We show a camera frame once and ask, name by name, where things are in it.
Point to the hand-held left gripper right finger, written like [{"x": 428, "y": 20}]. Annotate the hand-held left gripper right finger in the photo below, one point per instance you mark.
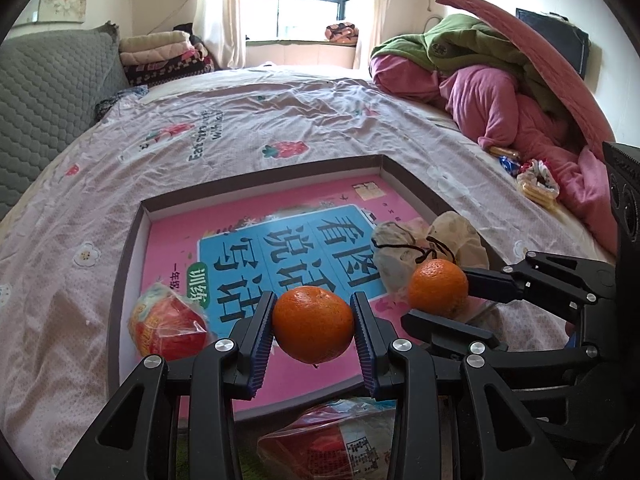
[{"x": 365, "y": 345}]

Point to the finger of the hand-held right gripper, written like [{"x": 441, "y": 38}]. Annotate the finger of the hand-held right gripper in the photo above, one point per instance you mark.
[
  {"x": 440, "y": 330},
  {"x": 525, "y": 280}
]

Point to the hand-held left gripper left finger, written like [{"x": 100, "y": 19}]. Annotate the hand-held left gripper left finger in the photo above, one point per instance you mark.
[{"x": 262, "y": 347}]

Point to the orange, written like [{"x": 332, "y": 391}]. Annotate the orange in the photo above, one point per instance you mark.
[
  {"x": 437, "y": 287},
  {"x": 312, "y": 322}
]

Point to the round red snack packet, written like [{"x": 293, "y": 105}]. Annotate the round red snack packet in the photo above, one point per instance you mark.
[{"x": 167, "y": 327}]

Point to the long red snack packet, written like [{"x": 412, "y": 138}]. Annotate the long red snack packet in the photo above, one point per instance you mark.
[{"x": 320, "y": 445}]

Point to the shallow grey cardboard box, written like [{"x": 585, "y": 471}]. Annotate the shallow grey cardboard box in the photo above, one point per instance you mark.
[{"x": 116, "y": 310}]

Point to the clear bag of biscuits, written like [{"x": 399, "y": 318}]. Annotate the clear bag of biscuits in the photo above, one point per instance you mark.
[{"x": 539, "y": 187}]

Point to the blue snack wrapper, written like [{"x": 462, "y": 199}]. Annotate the blue snack wrapper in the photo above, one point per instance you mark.
[{"x": 509, "y": 166}]

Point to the pink and blue book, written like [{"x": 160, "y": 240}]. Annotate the pink and blue book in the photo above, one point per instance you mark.
[{"x": 225, "y": 220}]

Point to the pink quilt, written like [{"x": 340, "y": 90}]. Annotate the pink quilt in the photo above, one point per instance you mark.
[{"x": 490, "y": 100}]

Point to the pink quilted mat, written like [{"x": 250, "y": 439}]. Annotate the pink quilted mat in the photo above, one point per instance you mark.
[{"x": 550, "y": 60}]

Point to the black television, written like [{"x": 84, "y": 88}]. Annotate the black television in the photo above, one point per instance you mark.
[{"x": 555, "y": 40}]

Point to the green garment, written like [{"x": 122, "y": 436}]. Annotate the green garment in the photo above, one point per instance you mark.
[{"x": 465, "y": 40}]

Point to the dark checkered folded blanket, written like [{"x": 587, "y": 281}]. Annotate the dark checkered folded blanket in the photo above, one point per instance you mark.
[{"x": 170, "y": 71}]

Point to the patterned cushion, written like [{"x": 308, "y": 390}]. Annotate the patterned cushion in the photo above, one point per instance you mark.
[{"x": 342, "y": 33}]

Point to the pink folded blanket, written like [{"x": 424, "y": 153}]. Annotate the pink folded blanket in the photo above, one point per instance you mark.
[{"x": 165, "y": 55}]

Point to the cream curtain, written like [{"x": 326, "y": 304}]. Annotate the cream curtain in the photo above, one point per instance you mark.
[
  {"x": 375, "y": 5},
  {"x": 220, "y": 15}
]

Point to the cream folded blanket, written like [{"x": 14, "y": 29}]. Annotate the cream folded blanket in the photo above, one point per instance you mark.
[{"x": 155, "y": 41}]

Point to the dark clothing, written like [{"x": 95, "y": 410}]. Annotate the dark clothing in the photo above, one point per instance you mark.
[{"x": 186, "y": 31}]

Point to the grey quilted headboard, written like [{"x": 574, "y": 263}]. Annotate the grey quilted headboard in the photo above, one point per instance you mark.
[{"x": 45, "y": 100}]

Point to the window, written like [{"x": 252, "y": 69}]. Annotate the window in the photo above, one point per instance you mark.
[{"x": 300, "y": 0}]

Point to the floral wall painting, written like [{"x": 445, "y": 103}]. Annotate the floral wall painting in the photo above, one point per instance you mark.
[{"x": 60, "y": 2}]

